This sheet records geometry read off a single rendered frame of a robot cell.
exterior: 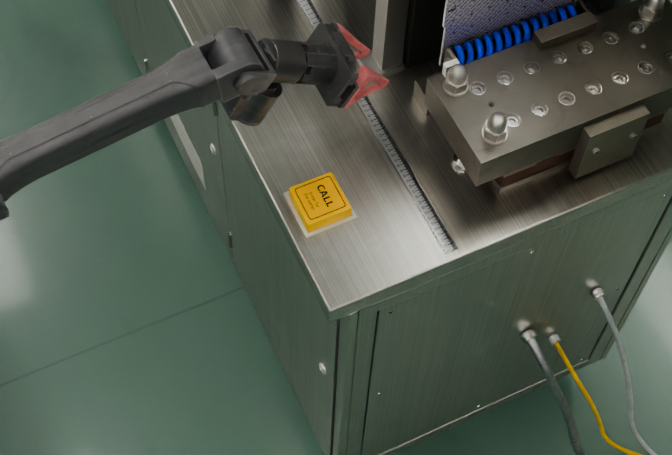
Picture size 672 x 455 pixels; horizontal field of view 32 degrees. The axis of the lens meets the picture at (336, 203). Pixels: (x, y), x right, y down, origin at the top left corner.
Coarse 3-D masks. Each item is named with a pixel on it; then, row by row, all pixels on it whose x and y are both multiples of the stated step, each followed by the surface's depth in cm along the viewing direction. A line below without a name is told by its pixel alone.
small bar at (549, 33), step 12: (588, 12) 171; (552, 24) 170; (564, 24) 170; (576, 24) 170; (588, 24) 170; (540, 36) 168; (552, 36) 168; (564, 36) 169; (576, 36) 171; (540, 48) 169
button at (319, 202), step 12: (312, 180) 169; (324, 180) 170; (336, 180) 170; (300, 192) 168; (312, 192) 168; (324, 192) 168; (336, 192) 168; (300, 204) 167; (312, 204) 167; (324, 204) 167; (336, 204) 167; (348, 204) 168; (300, 216) 168; (312, 216) 166; (324, 216) 166; (336, 216) 167; (348, 216) 169; (312, 228) 167
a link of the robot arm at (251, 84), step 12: (252, 36) 151; (264, 60) 149; (252, 72) 146; (264, 72) 147; (240, 84) 146; (252, 84) 146; (264, 84) 149; (240, 96) 153; (252, 96) 154; (264, 96) 154; (276, 96) 156; (228, 108) 156; (240, 108) 155; (252, 108) 156; (264, 108) 156; (240, 120) 157; (252, 120) 157
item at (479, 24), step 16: (528, 0) 169; (544, 0) 171; (560, 0) 172; (576, 0) 174; (480, 16) 166; (496, 16) 168; (512, 16) 170; (528, 16) 172; (448, 32) 166; (464, 32) 168; (480, 32) 170
